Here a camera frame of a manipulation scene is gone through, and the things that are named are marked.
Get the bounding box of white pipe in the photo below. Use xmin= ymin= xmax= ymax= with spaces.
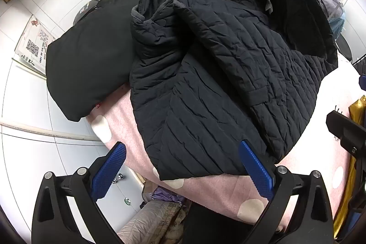
xmin=0 ymin=118 xmax=100 ymax=142

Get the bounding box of pink polka-dot blanket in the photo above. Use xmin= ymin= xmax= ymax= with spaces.
xmin=87 ymin=57 xmax=366 ymax=233

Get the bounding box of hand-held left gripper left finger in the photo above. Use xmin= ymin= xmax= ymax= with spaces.
xmin=31 ymin=142 xmax=127 ymax=244

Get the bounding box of floral quilted blanket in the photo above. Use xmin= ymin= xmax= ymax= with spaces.
xmin=117 ymin=201 xmax=189 ymax=244

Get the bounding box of dark helmet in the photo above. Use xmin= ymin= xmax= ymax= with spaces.
xmin=73 ymin=0 xmax=100 ymax=29

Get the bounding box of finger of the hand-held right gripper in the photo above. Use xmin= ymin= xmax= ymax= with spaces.
xmin=326 ymin=110 xmax=366 ymax=153

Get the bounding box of printed paper poster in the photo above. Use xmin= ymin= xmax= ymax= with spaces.
xmin=13 ymin=14 xmax=58 ymax=79

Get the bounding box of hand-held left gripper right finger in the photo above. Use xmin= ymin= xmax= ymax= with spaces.
xmin=238 ymin=139 xmax=335 ymax=244

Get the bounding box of gold cloth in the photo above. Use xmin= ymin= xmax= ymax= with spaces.
xmin=333 ymin=95 xmax=366 ymax=233

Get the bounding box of purple cloth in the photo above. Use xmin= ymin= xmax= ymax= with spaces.
xmin=141 ymin=186 xmax=188 ymax=209

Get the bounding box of teal cloth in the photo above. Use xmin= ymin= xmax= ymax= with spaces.
xmin=328 ymin=11 xmax=347 ymax=34

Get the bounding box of black quilted jacket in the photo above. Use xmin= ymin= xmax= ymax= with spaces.
xmin=129 ymin=0 xmax=339 ymax=182

